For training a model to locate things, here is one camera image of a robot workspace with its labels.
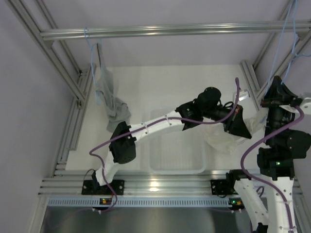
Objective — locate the aluminium frame left posts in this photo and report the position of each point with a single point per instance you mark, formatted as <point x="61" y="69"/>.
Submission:
<point x="33" y="99"/>

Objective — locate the aluminium frame top rail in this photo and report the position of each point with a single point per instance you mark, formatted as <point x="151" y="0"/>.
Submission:
<point x="173" y="30"/>

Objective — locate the aluminium front rail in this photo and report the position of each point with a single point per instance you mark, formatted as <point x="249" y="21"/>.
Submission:
<point x="137" y="184"/>

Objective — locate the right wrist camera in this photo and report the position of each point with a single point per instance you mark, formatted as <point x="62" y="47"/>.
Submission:
<point x="304" y="101"/>

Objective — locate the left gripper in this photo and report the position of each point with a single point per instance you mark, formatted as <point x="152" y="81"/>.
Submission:
<point x="235" y="125"/>

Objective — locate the white plastic basket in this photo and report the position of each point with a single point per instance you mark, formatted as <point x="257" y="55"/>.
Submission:
<point x="175" y="153"/>

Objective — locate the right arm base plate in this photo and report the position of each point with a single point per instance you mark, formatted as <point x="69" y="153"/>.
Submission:
<point x="222" y="188"/>

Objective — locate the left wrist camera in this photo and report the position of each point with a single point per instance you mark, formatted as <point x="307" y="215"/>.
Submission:
<point x="243" y="94"/>

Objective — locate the blue hanger with grey shirt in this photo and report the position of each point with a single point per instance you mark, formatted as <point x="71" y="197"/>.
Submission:
<point x="94" y="49"/>

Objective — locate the white tank top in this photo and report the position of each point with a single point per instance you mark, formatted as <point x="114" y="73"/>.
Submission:
<point x="223" y="142"/>

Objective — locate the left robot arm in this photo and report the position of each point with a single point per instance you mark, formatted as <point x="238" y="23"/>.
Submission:
<point x="206" y="109"/>

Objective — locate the blue wire hanger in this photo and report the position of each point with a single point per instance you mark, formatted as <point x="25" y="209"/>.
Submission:
<point x="300" y="74"/>

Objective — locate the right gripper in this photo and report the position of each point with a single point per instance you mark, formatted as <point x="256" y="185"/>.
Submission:
<point x="278" y="94"/>

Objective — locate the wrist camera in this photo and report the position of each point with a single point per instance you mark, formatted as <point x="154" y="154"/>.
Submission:
<point x="243" y="94"/>
<point x="304" y="101"/>

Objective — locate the white cable duct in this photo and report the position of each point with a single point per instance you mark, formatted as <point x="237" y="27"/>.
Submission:
<point x="139" y="202"/>

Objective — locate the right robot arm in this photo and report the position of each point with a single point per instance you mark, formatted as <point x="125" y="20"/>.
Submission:
<point x="268" y="199"/>

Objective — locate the grey shirt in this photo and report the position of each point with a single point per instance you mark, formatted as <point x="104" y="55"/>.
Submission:
<point x="116" y="109"/>

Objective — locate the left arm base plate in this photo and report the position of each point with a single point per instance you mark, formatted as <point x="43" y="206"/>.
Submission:
<point x="88" y="188"/>

